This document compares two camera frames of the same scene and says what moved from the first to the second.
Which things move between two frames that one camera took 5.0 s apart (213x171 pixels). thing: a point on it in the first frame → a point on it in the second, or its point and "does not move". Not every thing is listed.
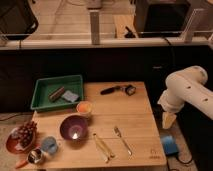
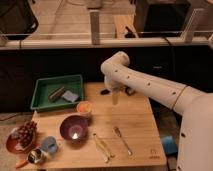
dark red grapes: x=25 y=132 does not move
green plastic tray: x=58 y=91 does not move
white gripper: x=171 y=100 → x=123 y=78
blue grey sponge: x=68 y=95 does not move
